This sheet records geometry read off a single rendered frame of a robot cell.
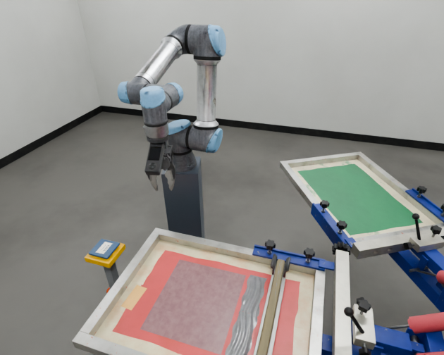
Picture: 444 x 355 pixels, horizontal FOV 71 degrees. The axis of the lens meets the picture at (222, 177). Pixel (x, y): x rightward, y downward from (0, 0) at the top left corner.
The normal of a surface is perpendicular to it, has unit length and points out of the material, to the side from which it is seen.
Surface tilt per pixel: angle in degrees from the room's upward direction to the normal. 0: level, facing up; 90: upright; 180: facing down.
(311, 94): 90
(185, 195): 90
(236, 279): 0
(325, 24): 90
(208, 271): 0
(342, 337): 0
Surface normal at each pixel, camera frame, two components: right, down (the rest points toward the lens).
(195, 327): -0.01, -0.84
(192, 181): -0.01, 0.54
